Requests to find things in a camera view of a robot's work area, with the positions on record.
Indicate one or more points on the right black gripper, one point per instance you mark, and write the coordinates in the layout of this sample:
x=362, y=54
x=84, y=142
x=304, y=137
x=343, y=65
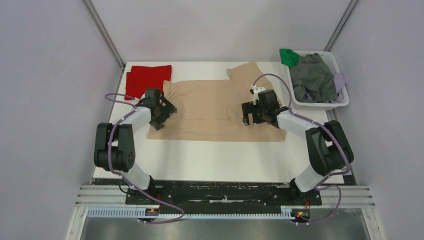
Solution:
x=249, y=108

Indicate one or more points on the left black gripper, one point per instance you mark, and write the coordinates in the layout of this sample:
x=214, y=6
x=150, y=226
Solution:
x=168, y=109

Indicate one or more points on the beige t shirt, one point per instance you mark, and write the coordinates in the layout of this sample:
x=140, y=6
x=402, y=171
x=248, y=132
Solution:
x=211, y=110

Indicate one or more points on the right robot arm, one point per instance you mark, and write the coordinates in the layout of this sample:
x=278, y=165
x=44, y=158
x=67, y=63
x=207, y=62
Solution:
x=328, y=148

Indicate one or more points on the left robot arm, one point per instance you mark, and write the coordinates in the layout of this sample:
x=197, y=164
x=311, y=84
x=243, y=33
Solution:
x=114, y=148

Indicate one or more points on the folded red t shirt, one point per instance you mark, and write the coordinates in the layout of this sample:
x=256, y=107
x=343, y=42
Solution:
x=140, y=78

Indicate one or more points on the green t shirt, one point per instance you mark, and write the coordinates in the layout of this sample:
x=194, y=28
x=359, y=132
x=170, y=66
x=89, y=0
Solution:
x=288, y=57

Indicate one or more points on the grey t shirt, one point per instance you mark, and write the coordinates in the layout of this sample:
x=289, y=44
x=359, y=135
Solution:
x=312, y=80

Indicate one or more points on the white laundry basket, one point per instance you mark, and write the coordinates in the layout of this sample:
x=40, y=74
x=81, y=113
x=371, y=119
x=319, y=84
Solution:
x=331, y=62

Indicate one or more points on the lilac t shirt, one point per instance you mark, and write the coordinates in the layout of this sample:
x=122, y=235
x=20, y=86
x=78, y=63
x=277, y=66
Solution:
x=339, y=83

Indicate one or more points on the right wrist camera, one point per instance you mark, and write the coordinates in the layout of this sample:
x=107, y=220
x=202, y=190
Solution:
x=255, y=90

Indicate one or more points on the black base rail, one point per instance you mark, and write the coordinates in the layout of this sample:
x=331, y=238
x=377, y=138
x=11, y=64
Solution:
x=221, y=197

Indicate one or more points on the white cable comb strip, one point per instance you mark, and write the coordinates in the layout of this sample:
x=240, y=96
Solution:
x=146, y=213

